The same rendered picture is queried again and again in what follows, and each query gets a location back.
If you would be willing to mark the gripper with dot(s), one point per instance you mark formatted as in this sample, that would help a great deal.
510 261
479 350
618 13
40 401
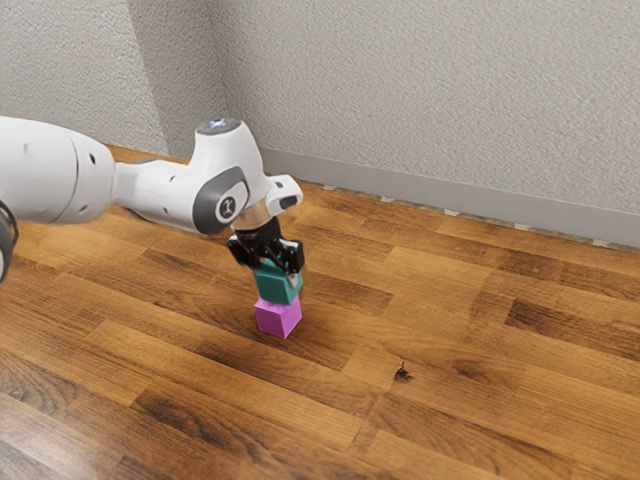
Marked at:
260 243

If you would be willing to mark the teal block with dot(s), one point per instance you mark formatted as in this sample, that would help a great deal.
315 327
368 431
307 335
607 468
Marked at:
272 284

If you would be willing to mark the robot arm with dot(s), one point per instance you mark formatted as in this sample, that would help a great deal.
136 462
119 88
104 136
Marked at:
150 185

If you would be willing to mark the magenta block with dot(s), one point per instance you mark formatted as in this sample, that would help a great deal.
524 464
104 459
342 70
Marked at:
278 317

